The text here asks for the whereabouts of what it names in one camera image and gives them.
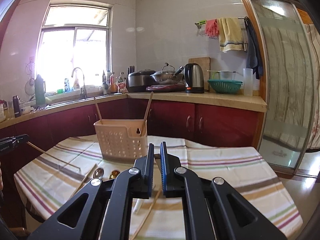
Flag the wooden chopstick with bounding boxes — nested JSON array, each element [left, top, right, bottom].
[[130, 187, 162, 240], [70, 164, 97, 198], [27, 142, 81, 170], [140, 92, 153, 137], [95, 103, 103, 124]]

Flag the gold long-handled spoon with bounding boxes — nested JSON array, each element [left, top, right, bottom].
[[109, 170, 120, 180]]

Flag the silver metal spoon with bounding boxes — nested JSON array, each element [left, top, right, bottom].
[[93, 167, 104, 179]]

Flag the white ceramic soup spoon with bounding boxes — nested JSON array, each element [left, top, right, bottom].
[[133, 199, 144, 214]]

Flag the red kitchen cabinets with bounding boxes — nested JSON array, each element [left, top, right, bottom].
[[1, 98, 264, 227]]

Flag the kitchen window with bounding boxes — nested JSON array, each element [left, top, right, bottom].
[[35, 3, 110, 93]]

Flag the person's left hand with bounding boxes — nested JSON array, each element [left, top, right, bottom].
[[0, 163, 3, 191]]

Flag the black travel mug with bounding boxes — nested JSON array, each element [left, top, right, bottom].
[[12, 95, 21, 118]]

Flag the striped tablecloth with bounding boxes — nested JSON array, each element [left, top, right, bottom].
[[13, 134, 304, 240]]

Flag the green thermos jug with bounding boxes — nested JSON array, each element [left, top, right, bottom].
[[34, 74, 46, 107]]

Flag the beige perforated utensil basket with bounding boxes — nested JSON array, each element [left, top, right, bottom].
[[94, 119, 148, 163]]

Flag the chrome sink faucet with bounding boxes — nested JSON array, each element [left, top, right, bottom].
[[71, 67, 87, 99]]

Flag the glass sliding door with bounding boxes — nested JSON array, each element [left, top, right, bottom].
[[242, 0, 319, 178]]

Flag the green plastic colander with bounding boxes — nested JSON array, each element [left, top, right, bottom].
[[207, 79, 242, 94]]

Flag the red induction cooker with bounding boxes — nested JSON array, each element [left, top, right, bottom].
[[146, 84, 185, 93]]

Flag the black rice cooker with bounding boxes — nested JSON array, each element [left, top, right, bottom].
[[127, 69, 156, 93]]

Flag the stainless electric kettle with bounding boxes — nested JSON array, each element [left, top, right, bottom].
[[184, 63, 204, 94]]

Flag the translucent plastic cup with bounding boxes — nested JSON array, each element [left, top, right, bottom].
[[243, 68, 253, 96]]

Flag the steel wok with lid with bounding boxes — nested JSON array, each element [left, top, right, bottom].
[[150, 62, 183, 85]]

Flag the wooden cutting board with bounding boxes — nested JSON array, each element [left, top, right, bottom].
[[188, 57, 211, 92]]

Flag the dark blue hanging cloth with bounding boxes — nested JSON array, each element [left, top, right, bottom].
[[244, 17, 264, 80]]

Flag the yellow hanging towel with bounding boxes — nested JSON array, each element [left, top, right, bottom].
[[217, 17, 244, 53]]

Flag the pink rubber glove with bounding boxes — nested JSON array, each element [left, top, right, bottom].
[[204, 19, 219, 39]]

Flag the wall towel rack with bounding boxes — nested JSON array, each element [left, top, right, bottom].
[[195, 17, 248, 53]]

